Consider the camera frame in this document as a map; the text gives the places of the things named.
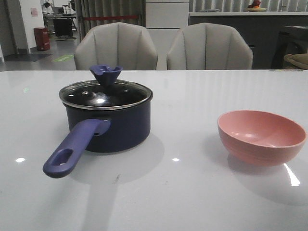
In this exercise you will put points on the glass lid with blue knob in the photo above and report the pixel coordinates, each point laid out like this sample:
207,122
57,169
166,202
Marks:
106,92

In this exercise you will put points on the pink bowl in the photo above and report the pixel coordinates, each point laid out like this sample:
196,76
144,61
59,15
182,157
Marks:
260,138

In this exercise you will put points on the dark blue saucepan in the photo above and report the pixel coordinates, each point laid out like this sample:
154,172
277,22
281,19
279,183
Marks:
100,132

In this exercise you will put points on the left grey chair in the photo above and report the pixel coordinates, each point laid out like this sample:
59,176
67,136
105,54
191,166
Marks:
127,45

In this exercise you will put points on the grey chair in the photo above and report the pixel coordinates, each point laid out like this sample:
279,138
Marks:
207,46
127,45

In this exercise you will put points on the right grey chair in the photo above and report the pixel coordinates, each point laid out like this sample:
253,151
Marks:
207,46

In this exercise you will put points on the white drawer cabinet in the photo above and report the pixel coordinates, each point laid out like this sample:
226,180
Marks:
163,18

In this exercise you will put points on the red barrier belt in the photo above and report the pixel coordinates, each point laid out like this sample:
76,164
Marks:
125,17

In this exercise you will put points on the black office desk background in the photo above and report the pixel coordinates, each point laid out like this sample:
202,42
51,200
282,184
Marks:
60,25

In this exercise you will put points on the dark grey counter cabinet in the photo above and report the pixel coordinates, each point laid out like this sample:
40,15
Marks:
259,30

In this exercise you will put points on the red trash bin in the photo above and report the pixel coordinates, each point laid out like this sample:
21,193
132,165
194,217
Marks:
42,38

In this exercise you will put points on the fruit plate on counter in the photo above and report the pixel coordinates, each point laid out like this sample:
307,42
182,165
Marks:
255,7

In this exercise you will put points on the olive cushion seat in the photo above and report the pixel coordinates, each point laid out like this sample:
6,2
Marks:
296,61

